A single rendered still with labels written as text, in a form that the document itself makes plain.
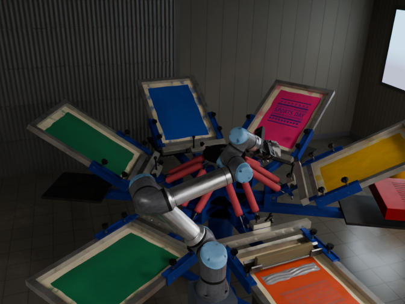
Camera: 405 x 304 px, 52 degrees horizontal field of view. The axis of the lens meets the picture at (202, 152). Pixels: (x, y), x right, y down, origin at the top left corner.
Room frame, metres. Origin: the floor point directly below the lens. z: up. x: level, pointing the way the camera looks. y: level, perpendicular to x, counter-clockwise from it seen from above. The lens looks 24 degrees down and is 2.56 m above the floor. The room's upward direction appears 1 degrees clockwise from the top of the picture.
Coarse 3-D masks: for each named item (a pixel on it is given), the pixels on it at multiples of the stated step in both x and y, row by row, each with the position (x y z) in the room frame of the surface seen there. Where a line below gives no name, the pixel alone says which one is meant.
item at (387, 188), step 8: (376, 184) 2.72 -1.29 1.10; (384, 184) 2.72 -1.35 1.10; (392, 184) 2.73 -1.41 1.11; (400, 184) 2.73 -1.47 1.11; (376, 192) 2.65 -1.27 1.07; (384, 192) 2.60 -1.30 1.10; (392, 192) 2.60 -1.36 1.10; (400, 192) 2.60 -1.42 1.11; (376, 200) 2.61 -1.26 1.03; (384, 200) 2.49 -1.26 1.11; (392, 200) 2.49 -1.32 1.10; (400, 200) 2.49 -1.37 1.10; (384, 208) 2.44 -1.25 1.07; (392, 208) 2.39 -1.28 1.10; (400, 208) 2.39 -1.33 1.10; (384, 216) 2.41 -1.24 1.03; (392, 216) 2.38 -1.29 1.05; (400, 216) 2.38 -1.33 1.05
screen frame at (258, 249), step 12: (288, 240) 2.16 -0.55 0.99; (300, 240) 2.19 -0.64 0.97; (240, 252) 2.03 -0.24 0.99; (252, 252) 2.05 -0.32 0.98; (336, 264) 1.94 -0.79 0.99; (348, 276) 1.84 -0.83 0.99; (252, 288) 1.73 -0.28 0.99; (360, 288) 1.75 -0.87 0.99; (264, 300) 1.64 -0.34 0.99; (372, 300) 1.67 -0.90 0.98
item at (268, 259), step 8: (288, 248) 1.99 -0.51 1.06; (296, 248) 1.99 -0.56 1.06; (304, 248) 2.01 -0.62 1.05; (312, 248) 2.04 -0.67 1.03; (256, 256) 1.91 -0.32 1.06; (264, 256) 1.91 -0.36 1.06; (272, 256) 1.92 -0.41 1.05; (280, 256) 1.95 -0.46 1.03; (288, 256) 1.97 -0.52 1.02; (296, 256) 1.99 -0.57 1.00; (256, 264) 1.89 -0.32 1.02; (264, 264) 1.90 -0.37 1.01
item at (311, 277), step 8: (288, 264) 1.97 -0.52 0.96; (296, 264) 1.98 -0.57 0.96; (312, 272) 1.91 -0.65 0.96; (320, 272) 1.91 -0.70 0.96; (304, 280) 1.84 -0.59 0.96; (312, 280) 1.84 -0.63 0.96; (328, 280) 1.84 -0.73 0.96; (336, 280) 1.84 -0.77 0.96; (336, 288) 1.78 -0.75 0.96; (344, 288) 1.78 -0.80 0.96; (344, 296) 1.72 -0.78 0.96; (352, 296) 1.73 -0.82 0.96
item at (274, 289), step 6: (282, 264) 1.97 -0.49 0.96; (264, 270) 1.92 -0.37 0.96; (270, 270) 1.92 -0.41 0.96; (276, 270) 1.92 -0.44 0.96; (282, 270) 1.92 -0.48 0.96; (258, 276) 1.86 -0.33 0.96; (264, 282) 1.82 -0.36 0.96; (276, 282) 1.82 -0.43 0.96; (282, 282) 1.82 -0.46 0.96; (288, 282) 1.82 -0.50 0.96; (294, 282) 1.82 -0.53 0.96; (270, 288) 1.77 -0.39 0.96; (276, 288) 1.77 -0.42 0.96; (282, 288) 1.77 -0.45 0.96; (288, 288) 1.77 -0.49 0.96; (270, 294) 1.72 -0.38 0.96; (276, 294) 1.72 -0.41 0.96; (276, 300) 1.68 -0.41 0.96; (282, 300) 1.68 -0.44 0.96
